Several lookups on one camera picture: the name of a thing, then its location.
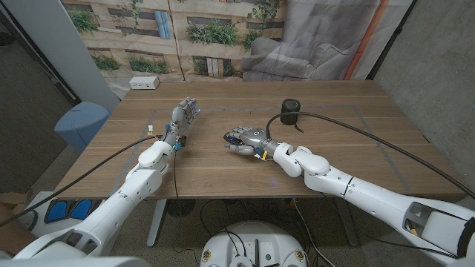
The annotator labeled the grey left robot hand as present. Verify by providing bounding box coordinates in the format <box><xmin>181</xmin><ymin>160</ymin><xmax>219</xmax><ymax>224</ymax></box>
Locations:
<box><xmin>163</xmin><ymin>96</ymin><xmax>202</xmax><ymax>146</ymax></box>

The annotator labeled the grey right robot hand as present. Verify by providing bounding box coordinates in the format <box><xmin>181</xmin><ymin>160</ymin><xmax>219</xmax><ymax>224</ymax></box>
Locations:
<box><xmin>223</xmin><ymin>125</ymin><xmax>281</xmax><ymax>159</ymax></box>

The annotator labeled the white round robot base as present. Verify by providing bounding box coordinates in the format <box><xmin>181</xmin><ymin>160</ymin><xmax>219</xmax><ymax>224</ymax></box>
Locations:
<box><xmin>200</xmin><ymin>221</ymin><xmax>308</xmax><ymax>267</ymax></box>

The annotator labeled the black cylindrical speaker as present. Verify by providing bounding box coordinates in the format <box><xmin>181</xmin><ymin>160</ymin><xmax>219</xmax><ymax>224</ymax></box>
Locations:
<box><xmin>280</xmin><ymin>98</ymin><xmax>301</xmax><ymax>126</ymax></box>

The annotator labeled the grey tape outline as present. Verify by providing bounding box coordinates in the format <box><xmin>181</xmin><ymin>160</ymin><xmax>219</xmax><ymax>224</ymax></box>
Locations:
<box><xmin>113</xmin><ymin>105</ymin><xmax>413</xmax><ymax>194</ymax></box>

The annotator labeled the white power strip box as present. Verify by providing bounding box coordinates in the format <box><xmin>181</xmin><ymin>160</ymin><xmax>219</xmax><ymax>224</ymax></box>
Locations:
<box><xmin>128</xmin><ymin>76</ymin><xmax>160</xmax><ymax>90</ymax></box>

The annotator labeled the printed fabric backdrop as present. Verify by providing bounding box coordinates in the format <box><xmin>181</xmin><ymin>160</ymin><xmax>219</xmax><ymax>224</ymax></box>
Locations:
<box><xmin>60</xmin><ymin>0</ymin><xmax>415</xmax><ymax>100</ymax></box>

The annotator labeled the black round floor foot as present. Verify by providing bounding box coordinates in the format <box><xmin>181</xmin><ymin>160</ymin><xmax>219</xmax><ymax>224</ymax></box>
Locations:
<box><xmin>166</xmin><ymin>199</ymin><xmax>197</xmax><ymax>218</ymax></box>

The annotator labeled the blue-grey stool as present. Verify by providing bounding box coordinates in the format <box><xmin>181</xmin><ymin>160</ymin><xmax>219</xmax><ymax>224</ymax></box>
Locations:
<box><xmin>54</xmin><ymin>101</ymin><xmax>111</xmax><ymax>154</ymax></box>

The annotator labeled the white table leg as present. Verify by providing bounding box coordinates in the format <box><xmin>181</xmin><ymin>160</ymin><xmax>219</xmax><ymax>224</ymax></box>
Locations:
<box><xmin>335</xmin><ymin>197</ymin><xmax>359</xmax><ymax>248</ymax></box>
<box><xmin>146</xmin><ymin>199</ymin><xmax>168</xmax><ymax>248</ymax></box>

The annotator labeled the black backdrop stand pole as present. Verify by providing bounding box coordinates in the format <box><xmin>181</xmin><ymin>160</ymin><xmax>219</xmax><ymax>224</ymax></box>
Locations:
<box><xmin>365</xmin><ymin>0</ymin><xmax>419</xmax><ymax>81</ymax></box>

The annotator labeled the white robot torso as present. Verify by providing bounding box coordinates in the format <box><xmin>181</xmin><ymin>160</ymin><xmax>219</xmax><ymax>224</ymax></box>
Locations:
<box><xmin>0</xmin><ymin>246</ymin><xmax>151</xmax><ymax>267</ymax></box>

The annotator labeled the brown cardboard box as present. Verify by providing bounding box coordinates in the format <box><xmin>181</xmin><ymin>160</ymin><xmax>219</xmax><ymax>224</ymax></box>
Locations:
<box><xmin>0</xmin><ymin>191</ymin><xmax>36</xmax><ymax>253</ymax></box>

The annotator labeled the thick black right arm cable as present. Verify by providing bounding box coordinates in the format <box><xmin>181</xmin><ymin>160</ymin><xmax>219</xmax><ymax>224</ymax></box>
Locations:
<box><xmin>265</xmin><ymin>111</ymin><xmax>475</xmax><ymax>200</ymax></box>

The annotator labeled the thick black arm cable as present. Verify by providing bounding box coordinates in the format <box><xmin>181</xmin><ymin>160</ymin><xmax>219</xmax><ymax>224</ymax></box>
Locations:
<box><xmin>0</xmin><ymin>135</ymin><xmax>160</xmax><ymax>228</ymax></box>
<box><xmin>265</xmin><ymin>111</ymin><xmax>475</xmax><ymax>200</ymax></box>

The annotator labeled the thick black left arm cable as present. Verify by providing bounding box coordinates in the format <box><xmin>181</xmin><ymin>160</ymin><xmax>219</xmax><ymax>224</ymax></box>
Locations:
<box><xmin>0</xmin><ymin>135</ymin><xmax>160</xmax><ymax>228</ymax></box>

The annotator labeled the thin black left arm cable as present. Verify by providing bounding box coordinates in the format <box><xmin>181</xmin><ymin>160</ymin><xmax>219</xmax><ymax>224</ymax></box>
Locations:
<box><xmin>172</xmin><ymin>148</ymin><xmax>200</xmax><ymax>267</ymax></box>

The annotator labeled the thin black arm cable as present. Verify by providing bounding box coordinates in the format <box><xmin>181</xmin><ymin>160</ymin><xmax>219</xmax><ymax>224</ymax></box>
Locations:
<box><xmin>172</xmin><ymin>148</ymin><xmax>200</xmax><ymax>267</ymax></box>
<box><xmin>321</xmin><ymin>192</ymin><xmax>459</xmax><ymax>259</ymax></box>

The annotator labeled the grey floor cable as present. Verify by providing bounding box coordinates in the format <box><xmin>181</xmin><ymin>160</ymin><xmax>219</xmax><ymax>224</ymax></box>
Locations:
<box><xmin>292</xmin><ymin>199</ymin><xmax>327</xmax><ymax>267</ymax></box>

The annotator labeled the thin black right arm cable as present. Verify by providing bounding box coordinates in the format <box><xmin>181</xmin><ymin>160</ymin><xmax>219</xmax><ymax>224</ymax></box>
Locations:
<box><xmin>321</xmin><ymin>192</ymin><xmax>459</xmax><ymax>259</ymax></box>

